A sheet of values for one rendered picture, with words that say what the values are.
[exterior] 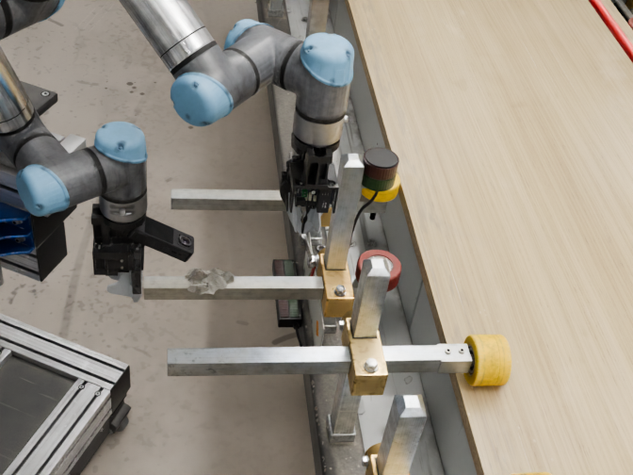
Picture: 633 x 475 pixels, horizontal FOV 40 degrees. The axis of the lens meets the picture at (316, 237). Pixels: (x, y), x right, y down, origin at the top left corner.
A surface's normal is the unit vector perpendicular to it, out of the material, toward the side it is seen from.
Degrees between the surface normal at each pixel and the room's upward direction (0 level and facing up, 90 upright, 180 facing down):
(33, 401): 0
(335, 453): 0
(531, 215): 0
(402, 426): 90
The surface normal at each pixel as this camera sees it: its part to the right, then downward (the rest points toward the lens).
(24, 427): 0.11, -0.73
